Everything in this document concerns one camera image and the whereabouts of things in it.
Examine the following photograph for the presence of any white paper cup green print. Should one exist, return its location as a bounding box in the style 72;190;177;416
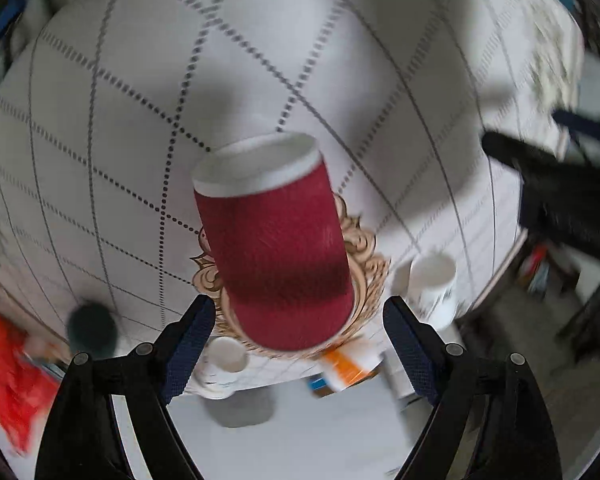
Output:
193;337;249;400

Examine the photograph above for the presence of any dark teal glasses case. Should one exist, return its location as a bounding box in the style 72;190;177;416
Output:
67;301;119;360

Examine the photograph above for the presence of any red plastic bag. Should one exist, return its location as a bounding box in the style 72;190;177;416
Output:
0;314;59;455

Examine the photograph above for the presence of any white paper cup bamboo print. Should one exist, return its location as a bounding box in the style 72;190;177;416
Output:
406;252;457;330

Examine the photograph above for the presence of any red corrugated paper cup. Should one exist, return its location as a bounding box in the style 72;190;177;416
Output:
192;132;354;351

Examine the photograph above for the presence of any orange and white paper cup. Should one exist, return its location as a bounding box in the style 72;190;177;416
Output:
318;337;381;392

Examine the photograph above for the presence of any floral diamond pattern tablecloth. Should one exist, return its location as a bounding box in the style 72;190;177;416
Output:
0;0;586;396

